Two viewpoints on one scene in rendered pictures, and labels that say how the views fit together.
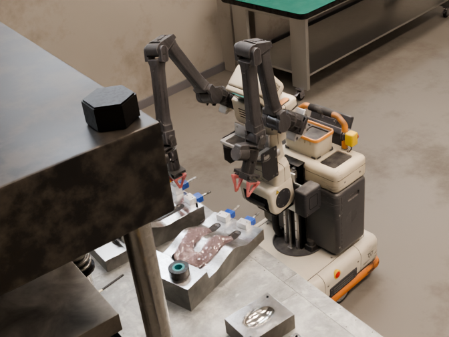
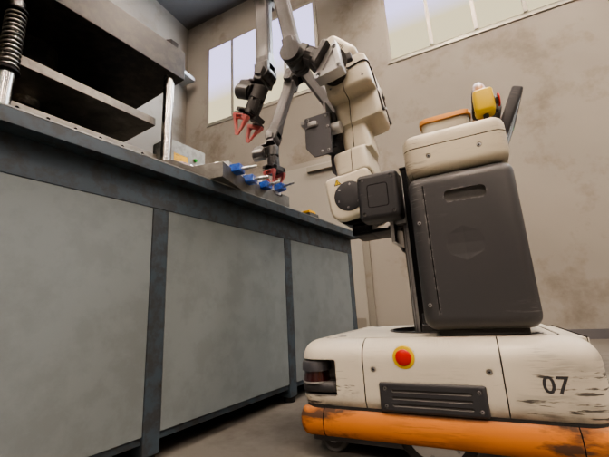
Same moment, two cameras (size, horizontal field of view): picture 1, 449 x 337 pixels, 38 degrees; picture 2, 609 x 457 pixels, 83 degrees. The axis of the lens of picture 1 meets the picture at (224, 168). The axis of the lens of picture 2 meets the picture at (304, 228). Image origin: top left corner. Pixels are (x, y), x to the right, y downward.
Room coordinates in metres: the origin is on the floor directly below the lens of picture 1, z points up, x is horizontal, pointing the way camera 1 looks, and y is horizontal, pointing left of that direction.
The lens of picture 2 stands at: (2.00, -1.20, 0.36)
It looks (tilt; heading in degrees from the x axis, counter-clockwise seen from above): 13 degrees up; 65
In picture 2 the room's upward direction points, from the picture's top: 3 degrees counter-clockwise
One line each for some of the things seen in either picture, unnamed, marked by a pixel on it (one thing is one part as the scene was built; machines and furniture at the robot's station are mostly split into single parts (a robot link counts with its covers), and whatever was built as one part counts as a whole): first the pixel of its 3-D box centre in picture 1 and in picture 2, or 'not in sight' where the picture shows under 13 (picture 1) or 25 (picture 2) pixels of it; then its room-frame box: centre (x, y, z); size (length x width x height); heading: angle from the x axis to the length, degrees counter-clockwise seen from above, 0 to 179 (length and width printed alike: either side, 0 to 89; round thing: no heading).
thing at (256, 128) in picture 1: (251, 95); (264, 33); (2.36, -0.14, 1.40); 0.11 x 0.06 x 0.43; 40
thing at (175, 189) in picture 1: (184, 183); (282, 187); (2.54, 0.19, 0.91); 0.13 x 0.05 x 0.05; 123
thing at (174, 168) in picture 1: (173, 164); (274, 163); (2.51, 0.23, 1.04); 0.10 x 0.07 x 0.07; 33
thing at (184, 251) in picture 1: (201, 243); not in sight; (2.10, 0.13, 0.90); 0.26 x 0.18 x 0.08; 140
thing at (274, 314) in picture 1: (260, 323); not in sight; (1.68, -0.06, 0.83); 0.20 x 0.15 x 0.07; 123
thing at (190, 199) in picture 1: (198, 197); (267, 185); (2.45, 0.13, 0.89); 0.13 x 0.05 x 0.05; 123
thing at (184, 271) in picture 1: (178, 270); not in sight; (1.92, 0.22, 0.93); 0.08 x 0.08 x 0.04
